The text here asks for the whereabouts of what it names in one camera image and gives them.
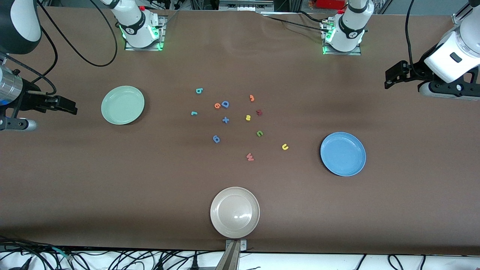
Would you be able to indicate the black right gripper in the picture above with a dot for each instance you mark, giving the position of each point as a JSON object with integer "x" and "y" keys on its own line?
{"x": 30, "y": 101}

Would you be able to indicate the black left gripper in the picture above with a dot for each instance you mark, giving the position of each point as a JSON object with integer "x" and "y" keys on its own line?
{"x": 420, "y": 70}

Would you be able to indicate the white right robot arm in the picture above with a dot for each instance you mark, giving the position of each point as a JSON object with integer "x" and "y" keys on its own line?
{"x": 135, "y": 22}

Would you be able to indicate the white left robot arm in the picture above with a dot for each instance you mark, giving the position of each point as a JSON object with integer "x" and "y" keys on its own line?
{"x": 350, "y": 26}

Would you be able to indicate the light green plate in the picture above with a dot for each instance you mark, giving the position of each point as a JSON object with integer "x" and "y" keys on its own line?
{"x": 122, "y": 105}

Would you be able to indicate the brown table cover sheet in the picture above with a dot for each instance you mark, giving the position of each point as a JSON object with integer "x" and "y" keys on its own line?
{"x": 75, "y": 180}

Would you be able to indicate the aluminium corner profile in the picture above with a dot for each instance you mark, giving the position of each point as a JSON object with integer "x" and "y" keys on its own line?
{"x": 458, "y": 17}

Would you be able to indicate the red box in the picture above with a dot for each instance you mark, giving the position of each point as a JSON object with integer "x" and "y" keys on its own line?
{"x": 330, "y": 3}

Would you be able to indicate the blue plate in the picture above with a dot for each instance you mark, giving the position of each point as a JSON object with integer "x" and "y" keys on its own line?
{"x": 343, "y": 153}

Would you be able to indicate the blue foam digit six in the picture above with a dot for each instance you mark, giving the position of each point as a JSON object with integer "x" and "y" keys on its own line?
{"x": 214, "y": 138}

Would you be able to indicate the blue foam letter D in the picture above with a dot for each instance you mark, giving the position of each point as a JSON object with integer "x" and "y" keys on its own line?
{"x": 222, "y": 103}

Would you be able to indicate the pink foam letter w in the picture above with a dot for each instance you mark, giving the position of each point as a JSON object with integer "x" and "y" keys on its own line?
{"x": 250, "y": 157}

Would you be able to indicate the beige plate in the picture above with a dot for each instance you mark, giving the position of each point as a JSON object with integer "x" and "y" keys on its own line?
{"x": 234, "y": 212}

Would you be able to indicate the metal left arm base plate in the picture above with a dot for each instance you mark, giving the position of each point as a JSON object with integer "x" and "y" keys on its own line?
{"x": 343, "y": 53}

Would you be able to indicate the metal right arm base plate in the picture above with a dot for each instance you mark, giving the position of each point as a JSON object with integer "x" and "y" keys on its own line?
{"x": 162, "y": 35}

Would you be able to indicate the aluminium frame crossbar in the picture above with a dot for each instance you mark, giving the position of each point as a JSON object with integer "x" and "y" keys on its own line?
{"x": 245, "y": 4}

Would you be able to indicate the grey metal camera mount post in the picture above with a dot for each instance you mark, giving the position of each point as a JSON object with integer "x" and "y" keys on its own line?
{"x": 231, "y": 258}

